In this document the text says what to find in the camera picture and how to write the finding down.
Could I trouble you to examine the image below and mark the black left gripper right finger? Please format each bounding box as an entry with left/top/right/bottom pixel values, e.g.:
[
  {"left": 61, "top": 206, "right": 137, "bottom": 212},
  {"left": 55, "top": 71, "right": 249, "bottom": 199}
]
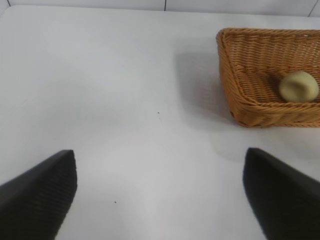
[{"left": 243, "top": 146, "right": 320, "bottom": 240}]

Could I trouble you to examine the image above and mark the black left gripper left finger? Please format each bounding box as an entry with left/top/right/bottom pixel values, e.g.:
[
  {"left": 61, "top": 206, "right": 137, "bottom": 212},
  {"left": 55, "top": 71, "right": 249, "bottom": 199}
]
[{"left": 0, "top": 149, "right": 77, "bottom": 240}]

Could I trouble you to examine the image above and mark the pale egg yolk pastry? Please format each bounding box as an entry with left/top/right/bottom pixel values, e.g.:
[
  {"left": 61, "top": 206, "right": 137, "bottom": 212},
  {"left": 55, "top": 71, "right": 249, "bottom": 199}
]
[{"left": 278, "top": 71, "right": 320, "bottom": 103}]

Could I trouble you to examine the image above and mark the woven wicker basket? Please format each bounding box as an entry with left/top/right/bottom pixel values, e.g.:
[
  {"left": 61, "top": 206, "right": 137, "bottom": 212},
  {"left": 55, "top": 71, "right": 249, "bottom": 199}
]
[{"left": 216, "top": 27, "right": 320, "bottom": 129}]

